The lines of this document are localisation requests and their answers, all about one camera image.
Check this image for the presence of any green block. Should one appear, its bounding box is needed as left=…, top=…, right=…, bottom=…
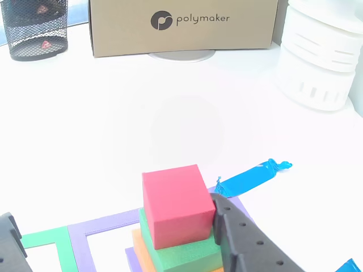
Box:
left=138, top=208, right=225, bottom=272

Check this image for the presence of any small red cube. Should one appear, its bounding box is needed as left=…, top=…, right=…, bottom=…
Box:
left=141, top=164, right=217, bottom=250

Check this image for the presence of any orange block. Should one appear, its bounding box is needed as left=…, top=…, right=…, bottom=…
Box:
left=132, top=228, right=157, bottom=272

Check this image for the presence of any blue tape strip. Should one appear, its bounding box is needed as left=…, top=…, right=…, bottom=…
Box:
left=334, top=258, right=363, bottom=272
left=215, top=158, right=293, bottom=199

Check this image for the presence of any purple block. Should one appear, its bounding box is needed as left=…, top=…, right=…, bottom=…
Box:
left=125, top=246, right=140, bottom=272

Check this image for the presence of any black mesh pen holder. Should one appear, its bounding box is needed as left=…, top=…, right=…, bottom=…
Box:
left=0, top=0, right=69, bottom=62

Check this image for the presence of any polymaker cardboard box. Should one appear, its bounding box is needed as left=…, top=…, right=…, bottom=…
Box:
left=88, top=0, right=279, bottom=58

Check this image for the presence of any green square frame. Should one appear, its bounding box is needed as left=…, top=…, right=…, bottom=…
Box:
left=21, top=226, right=79, bottom=272

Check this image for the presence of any purple square frame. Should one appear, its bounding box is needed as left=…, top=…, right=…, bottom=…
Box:
left=67, top=185, right=253, bottom=272

